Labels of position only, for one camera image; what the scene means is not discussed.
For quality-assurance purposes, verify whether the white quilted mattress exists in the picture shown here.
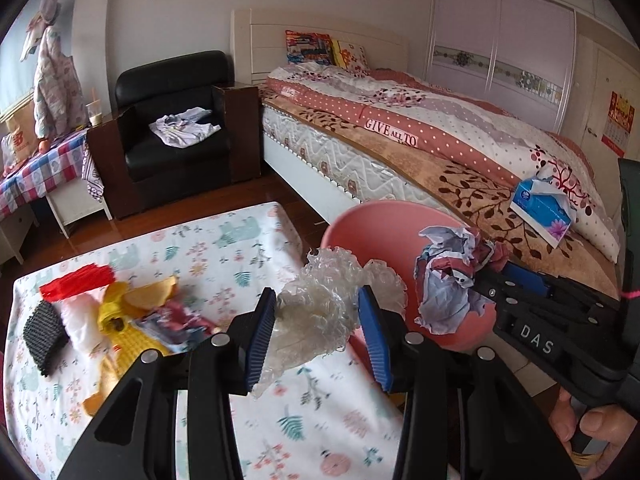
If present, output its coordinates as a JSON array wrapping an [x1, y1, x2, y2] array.
[[262, 105, 441, 208]]

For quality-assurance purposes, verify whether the white wardrobe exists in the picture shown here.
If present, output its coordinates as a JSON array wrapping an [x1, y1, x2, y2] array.
[[425, 0, 591, 136]]

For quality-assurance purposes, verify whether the red wall calendar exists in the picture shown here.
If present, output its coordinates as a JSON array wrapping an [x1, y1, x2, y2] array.
[[601, 91, 638, 157]]

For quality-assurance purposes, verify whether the yellow floral pillow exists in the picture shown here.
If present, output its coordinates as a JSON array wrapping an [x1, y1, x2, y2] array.
[[331, 40, 372, 72]]

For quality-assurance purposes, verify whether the blue tissue box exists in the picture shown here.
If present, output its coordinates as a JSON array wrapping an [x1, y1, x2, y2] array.
[[510, 177, 578, 250]]

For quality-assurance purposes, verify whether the white low drawer table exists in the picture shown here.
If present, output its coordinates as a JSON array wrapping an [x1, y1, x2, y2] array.
[[0, 200, 41, 266]]

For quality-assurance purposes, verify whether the white plastic bag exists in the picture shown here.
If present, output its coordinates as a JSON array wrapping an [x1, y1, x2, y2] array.
[[60, 294, 108, 353]]

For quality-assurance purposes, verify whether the brown paper bag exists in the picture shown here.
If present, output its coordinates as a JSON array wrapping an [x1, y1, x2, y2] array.
[[0, 102, 38, 168]]

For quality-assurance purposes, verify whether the colourful patterned pillow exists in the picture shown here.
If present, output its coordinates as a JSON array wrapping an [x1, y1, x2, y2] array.
[[285, 30, 333, 66]]

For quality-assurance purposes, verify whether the brown leaf pattern blanket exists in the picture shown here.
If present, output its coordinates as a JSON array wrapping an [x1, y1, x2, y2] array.
[[260, 85, 621, 301]]

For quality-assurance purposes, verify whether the plaid-covered side table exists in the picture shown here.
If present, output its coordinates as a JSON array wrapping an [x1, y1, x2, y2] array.
[[0, 127, 91, 221]]

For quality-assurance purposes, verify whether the purple floral cloth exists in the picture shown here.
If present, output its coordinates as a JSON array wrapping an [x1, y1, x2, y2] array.
[[82, 152, 106, 203]]

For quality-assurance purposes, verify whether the pink floral quilt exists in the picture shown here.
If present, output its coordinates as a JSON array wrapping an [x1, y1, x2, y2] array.
[[265, 60, 621, 261]]

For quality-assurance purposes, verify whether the black foam net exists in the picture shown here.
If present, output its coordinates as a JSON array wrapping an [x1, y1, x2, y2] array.
[[22, 301, 71, 376]]

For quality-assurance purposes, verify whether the white crumpled garment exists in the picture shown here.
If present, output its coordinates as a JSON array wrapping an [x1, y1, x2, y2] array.
[[149, 107, 222, 148]]

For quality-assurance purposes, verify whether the red foam net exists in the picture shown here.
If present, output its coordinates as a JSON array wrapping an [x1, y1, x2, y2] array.
[[40, 264, 115, 303]]

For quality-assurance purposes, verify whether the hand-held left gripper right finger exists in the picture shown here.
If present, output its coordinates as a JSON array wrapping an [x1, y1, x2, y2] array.
[[357, 285, 576, 480]]

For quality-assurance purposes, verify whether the bed with patterned bedding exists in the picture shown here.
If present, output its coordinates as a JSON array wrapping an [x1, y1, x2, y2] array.
[[231, 7, 626, 301]]

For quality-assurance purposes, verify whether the printed paper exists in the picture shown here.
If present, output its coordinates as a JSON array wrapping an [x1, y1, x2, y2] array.
[[414, 225, 511, 335]]

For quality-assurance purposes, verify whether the pink printed puffer jacket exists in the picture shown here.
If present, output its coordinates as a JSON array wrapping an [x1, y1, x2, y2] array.
[[31, 22, 87, 139]]

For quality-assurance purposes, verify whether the pink plastic basin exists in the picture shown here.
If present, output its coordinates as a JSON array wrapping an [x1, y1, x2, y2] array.
[[320, 200, 498, 353]]

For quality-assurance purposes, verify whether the white door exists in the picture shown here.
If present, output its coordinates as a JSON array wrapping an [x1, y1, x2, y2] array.
[[575, 15, 640, 161]]

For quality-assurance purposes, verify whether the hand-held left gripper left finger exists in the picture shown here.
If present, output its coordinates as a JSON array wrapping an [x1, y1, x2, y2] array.
[[57, 287, 278, 480]]

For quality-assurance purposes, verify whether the window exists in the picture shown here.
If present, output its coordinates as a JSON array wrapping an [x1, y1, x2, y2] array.
[[0, 0, 46, 116]]

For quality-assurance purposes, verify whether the black leather armchair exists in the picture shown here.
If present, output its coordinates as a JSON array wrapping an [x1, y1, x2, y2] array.
[[89, 50, 261, 218]]

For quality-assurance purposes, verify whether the person's right hand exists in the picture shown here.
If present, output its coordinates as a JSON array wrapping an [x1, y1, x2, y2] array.
[[549, 389, 640, 480]]

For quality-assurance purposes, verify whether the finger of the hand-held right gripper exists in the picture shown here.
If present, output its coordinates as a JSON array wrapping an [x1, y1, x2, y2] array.
[[470, 274, 531, 318], [492, 260, 601, 311]]

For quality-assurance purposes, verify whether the yellow foam net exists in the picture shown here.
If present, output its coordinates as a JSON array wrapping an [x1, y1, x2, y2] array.
[[97, 282, 173, 396]]

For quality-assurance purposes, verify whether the white side cabinet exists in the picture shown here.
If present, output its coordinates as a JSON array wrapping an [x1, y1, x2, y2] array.
[[45, 180, 113, 238]]

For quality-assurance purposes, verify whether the clear plastic wrap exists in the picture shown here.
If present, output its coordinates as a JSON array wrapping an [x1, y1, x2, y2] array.
[[250, 246, 407, 401]]

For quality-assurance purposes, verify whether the colourful snack wrapper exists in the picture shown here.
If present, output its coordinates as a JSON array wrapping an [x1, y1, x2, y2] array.
[[135, 300, 221, 353]]

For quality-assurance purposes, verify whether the pink hanging cloth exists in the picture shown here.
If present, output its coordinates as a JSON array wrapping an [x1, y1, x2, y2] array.
[[20, 0, 68, 63]]

